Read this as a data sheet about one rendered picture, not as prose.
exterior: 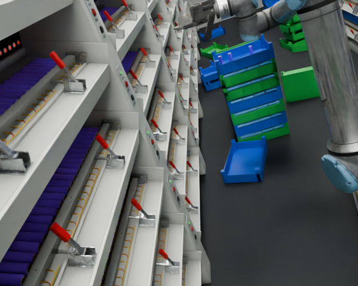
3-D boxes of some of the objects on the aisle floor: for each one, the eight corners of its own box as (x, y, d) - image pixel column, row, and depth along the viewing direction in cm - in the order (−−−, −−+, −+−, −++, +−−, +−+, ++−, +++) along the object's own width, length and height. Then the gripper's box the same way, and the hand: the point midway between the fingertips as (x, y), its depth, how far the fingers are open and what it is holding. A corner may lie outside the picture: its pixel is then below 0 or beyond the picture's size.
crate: (279, 118, 209) (277, 107, 205) (290, 133, 191) (287, 122, 187) (234, 131, 213) (231, 121, 209) (240, 148, 196) (237, 137, 192)
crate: (234, 150, 197) (230, 139, 193) (267, 147, 188) (265, 135, 184) (224, 183, 174) (220, 172, 170) (262, 181, 165) (258, 169, 161)
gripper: (213, -4, 145) (169, 12, 149) (215, -1, 137) (167, 16, 142) (219, 16, 149) (175, 31, 153) (220, 20, 141) (174, 36, 146)
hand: (176, 29), depth 149 cm, fingers closed
